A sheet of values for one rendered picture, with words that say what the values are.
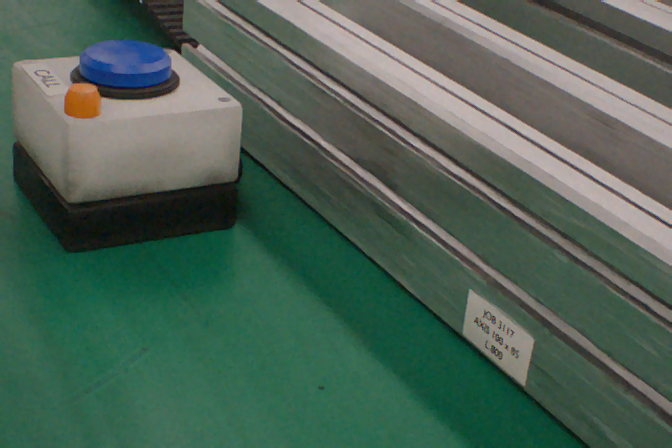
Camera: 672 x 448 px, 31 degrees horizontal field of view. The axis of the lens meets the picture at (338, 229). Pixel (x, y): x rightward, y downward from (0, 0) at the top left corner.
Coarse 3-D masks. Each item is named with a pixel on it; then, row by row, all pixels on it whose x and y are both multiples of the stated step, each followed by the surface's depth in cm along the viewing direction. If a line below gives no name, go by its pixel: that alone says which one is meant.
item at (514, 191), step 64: (192, 0) 66; (256, 0) 59; (320, 0) 68; (384, 0) 63; (448, 0) 62; (192, 64) 67; (256, 64) 60; (320, 64) 55; (384, 64) 51; (448, 64) 59; (512, 64) 55; (576, 64) 54; (256, 128) 61; (320, 128) 56; (384, 128) 51; (448, 128) 47; (512, 128) 46; (576, 128) 51; (640, 128) 48; (320, 192) 57; (384, 192) 53; (448, 192) 48; (512, 192) 44; (576, 192) 41; (640, 192) 42; (384, 256) 52; (448, 256) 48; (512, 256) 45; (576, 256) 43; (640, 256) 39; (448, 320) 49; (512, 320) 45; (576, 320) 42; (640, 320) 39; (576, 384) 42; (640, 384) 41
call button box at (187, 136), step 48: (48, 96) 51; (144, 96) 52; (192, 96) 53; (48, 144) 52; (96, 144) 50; (144, 144) 51; (192, 144) 52; (48, 192) 53; (96, 192) 51; (144, 192) 52; (192, 192) 53; (96, 240) 52
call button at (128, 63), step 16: (96, 48) 53; (112, 48) 53; (128, 48) 54; (144, 48) 54; (160, 48) 54; (80, 64) 53; (96, 64) 52; (112, 64) 52; (128, 64) 52; (144, 64) 52; (160, 64) 53; (96, 80) 52; (112, 80) 52; (128, 80) 52; (144, 80) 52; (160, 80) 53
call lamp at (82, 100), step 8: (72, 88) 49; (80, 88) 49; (88, 88) 49; (96, 88) 50; (64, 96) 50; (72, 96) 49; (80, 96) 49; (88, 96) 49; (96, 96) 50; (64, 104) 50; (72, 104) 49; (80, 104) 49; (88, 104) 49; (96, 104) 50; (64, 112) 50; (72, 112) 49; (80, 112) 49; (88, 112) 49; (96, 112) 50
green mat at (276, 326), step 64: (0, 0) 83; (64, 0) 84; (128, 0) 86; (0, 64) 71; (0, 128) 63; (0, 192) 56; (256, 192) 59; (0, 256) 51; (64, 256) 51; (128, 256) 52; (192, 256) 53; (256, 256) 53; (320, 256) 54; (0, 320) 46; (64, 320) 47; (128, 320) 47; (192, 320) 48; (256, 320) 48; (320, 320) 49; (384, 320) 49; (0, 384) 43; (64, 384) 43; (128, 384) 43; (192, 384) 44; (256, 384) 44; (320, 384) 45; (384, 384) 45; (448, 384) 45; (512, 384) 46
